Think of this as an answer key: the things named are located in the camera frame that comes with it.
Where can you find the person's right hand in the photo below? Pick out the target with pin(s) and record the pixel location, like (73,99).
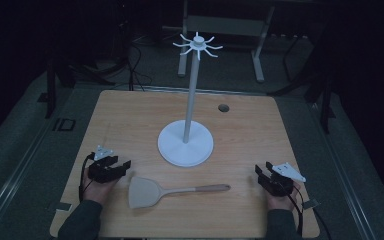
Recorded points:
(281,202)

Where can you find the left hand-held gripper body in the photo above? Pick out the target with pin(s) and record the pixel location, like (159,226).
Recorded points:
(105,173)

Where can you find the grey metal desk frame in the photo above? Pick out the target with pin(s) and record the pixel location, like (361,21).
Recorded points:
(226,25)

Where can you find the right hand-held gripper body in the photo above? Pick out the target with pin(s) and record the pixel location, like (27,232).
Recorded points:
(280,183)

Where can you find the white utensil rack stand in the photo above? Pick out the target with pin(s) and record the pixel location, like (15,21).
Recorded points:
(188,146)

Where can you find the grey tape piece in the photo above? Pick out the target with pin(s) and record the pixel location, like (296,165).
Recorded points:
(310,204)
(63,206)

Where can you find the person's left hand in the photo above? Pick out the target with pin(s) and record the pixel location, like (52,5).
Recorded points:
(96,190)

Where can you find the black floor stand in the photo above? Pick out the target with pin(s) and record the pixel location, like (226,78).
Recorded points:
(50,90)
(326,103)

